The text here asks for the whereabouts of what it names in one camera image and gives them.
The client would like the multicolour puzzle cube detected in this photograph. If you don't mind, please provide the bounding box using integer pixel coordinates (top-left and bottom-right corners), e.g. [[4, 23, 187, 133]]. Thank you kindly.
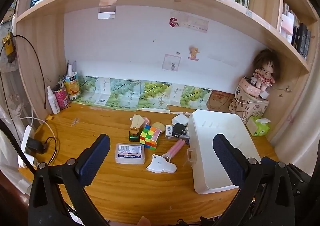
[[139, 125, 161, 150]]

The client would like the pink case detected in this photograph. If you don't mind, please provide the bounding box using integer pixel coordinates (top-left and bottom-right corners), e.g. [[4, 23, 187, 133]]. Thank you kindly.
[[239, 77, 261, 97]]

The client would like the white tape measure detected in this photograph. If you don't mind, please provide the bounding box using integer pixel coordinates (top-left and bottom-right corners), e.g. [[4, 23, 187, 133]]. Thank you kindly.
[[146, 154, 177, 173]]

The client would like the orange juice carton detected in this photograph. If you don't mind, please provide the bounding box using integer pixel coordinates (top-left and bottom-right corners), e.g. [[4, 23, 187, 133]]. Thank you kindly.
[[65, 72, 80, 100]]

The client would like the red pen cup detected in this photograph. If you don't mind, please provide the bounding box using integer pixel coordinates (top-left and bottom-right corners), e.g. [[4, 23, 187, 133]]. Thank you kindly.
[[53, 85, 70, 110]]

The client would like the black plug and cable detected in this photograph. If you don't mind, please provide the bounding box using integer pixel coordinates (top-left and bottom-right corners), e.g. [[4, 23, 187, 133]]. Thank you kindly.
[[26, 136, 59, 166]]

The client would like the white power strip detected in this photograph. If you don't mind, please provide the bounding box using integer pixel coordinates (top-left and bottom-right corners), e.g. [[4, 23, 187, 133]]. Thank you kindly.
[[21, 125, 39, 168]]

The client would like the yellow duck sticker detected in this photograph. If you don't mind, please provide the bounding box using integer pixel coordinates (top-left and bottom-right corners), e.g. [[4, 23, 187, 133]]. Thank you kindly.
[[188, 47, 200, 61]]

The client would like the small white box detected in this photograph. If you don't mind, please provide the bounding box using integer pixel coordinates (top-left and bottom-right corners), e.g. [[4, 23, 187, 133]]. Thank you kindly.
[[172, 114, 189, 126]]

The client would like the grape poster sheet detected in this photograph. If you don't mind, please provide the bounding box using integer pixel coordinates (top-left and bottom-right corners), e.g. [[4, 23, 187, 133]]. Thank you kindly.
[[75, 76, 212, 113]]

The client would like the round beige tin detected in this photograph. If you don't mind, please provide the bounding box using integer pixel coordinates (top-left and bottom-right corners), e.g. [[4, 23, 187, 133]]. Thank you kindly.
[[151, 122, 165, 134]]

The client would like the brown cardboard piece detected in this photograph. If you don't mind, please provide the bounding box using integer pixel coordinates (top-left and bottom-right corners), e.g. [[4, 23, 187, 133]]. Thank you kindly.
[[207, 90, 234, 113]]

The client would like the green tissue pack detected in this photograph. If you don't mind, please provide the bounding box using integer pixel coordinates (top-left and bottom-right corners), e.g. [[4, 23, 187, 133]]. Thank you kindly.
[[246, 116, 271, 137]]

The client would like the black power adapter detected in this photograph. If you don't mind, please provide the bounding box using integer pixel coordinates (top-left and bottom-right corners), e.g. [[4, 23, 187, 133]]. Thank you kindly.
[[172, 123, 187, 138]]

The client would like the white spray bottle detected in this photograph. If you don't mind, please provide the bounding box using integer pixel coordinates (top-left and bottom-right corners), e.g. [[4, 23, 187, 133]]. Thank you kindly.
[[47, 86, 60, 114]]

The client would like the clear dental floss box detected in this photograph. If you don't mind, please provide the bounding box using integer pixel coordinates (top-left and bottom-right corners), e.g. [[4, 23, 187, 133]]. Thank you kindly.
[[114, 143, 145, 165]]

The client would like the white dotted box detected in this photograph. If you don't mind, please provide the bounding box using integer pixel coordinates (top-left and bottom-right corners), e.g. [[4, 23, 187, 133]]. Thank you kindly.
[[165, 125, 174, 139]]

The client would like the white plastic storage box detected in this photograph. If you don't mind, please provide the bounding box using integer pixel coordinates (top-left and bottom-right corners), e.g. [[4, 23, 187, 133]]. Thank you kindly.
[[188, 110, 261, 195]]

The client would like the brown haired doll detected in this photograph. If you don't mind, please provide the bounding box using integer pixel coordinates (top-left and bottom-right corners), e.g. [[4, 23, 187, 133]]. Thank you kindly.
[[251, 49, 280, 92]]

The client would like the patterned tote bag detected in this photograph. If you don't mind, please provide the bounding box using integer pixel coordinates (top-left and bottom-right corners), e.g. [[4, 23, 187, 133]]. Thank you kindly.
[[228, 86, 270, 125]]

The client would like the green bottle gold cap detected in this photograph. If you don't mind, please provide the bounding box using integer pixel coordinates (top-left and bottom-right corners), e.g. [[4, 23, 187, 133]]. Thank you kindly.
[[129, 127, 140, 142]]

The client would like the wooden bookshelf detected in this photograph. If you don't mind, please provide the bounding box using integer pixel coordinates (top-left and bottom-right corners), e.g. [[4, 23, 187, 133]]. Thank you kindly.
[[16, 0, 319, 140]]

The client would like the beige wedge box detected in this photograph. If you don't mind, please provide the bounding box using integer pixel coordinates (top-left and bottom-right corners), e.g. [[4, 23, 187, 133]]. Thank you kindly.
[[130, 114, 145, 128]]

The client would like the pink round packet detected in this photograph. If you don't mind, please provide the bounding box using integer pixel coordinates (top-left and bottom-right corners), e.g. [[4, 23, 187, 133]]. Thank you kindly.
[[143, 117, 150, 125]]

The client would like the pink square sticker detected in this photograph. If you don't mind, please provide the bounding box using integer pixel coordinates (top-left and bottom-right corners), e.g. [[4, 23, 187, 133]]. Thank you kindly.
[[162, 54, 181, 72]]

